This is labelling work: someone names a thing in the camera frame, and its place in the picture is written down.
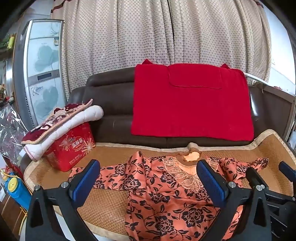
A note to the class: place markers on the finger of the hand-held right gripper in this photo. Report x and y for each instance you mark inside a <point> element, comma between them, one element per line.
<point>288,171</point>
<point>253,177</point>

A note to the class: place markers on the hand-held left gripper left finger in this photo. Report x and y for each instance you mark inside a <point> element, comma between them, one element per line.
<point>86,180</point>

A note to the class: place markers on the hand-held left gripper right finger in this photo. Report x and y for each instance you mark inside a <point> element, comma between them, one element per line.
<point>211,185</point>

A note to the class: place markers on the orange floral blouse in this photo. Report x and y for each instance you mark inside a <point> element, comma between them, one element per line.
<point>161,197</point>

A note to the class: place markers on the woven bamboo mat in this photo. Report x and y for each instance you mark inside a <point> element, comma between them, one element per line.
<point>104,204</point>

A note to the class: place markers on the red gift box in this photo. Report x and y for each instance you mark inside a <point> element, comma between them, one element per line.
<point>74,148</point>

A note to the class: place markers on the white quilted pad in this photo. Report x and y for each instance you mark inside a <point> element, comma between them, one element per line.
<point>87,114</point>

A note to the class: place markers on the maroon floral cushion cover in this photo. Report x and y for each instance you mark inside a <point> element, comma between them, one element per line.
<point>55,120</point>

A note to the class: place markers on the blue and yellow bottle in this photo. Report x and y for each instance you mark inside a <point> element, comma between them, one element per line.
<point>15,188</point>

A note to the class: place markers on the brown leather sofa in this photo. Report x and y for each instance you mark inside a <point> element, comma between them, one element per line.
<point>111,111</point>

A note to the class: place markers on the red towel cloth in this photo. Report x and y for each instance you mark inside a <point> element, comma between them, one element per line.
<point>189,104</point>

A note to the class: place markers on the wooden cabinet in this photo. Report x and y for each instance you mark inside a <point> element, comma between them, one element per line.
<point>10,217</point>

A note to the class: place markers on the clear plastic sheet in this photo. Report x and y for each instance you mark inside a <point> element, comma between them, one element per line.
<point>10,132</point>

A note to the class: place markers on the silver floral refrigerator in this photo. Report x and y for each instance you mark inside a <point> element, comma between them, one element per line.
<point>44,69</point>

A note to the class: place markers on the beige dotted curtain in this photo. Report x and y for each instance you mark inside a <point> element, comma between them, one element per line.
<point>115,34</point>

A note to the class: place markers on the green and yellow plant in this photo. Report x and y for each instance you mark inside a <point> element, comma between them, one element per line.
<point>9,41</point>

